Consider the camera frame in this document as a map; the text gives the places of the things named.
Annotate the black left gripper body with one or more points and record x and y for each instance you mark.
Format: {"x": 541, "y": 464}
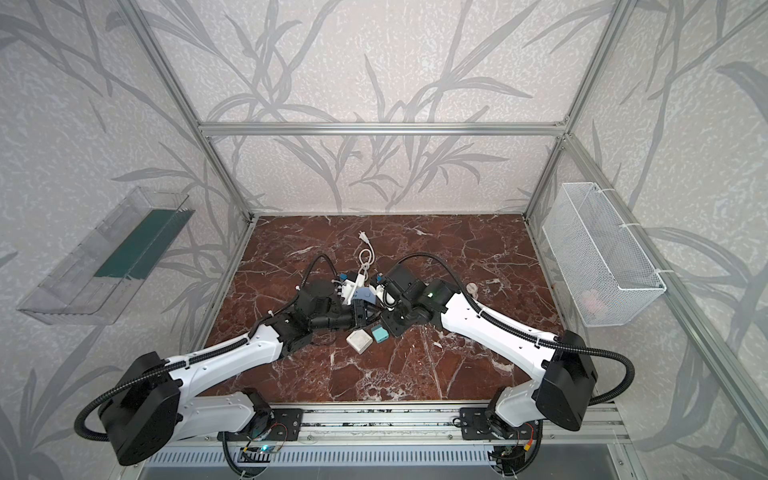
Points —
{"x": 339, "y": 301}

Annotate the white cube adapter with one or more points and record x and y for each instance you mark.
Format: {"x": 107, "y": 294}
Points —
{"x": 359, "y": 340}

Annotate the teal cube adapter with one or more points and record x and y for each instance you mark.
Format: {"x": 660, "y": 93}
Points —
{"x": 380, "y": 334}

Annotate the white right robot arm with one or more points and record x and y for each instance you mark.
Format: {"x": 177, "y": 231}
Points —
{"x": 513, "y": 407}

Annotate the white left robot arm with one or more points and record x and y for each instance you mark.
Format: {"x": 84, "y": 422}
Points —
{"x": 158, "y": 400}

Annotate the white three-pin plug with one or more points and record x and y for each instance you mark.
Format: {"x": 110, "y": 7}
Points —
{"x": 472, "y": 289}

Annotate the blue square power strip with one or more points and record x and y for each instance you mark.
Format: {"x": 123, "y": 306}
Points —
{"x": 367, "y": 294}

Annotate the aluminium front rail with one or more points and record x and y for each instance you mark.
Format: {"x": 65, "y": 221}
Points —
{"x": 430, "y": 423}

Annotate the white wire mesh basket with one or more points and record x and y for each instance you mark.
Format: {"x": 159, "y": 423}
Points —
{"x": 610, "y": 278}

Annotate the clear plastic wall tray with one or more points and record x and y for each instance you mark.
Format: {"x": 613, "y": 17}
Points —
{"x": 94, "y": 283}

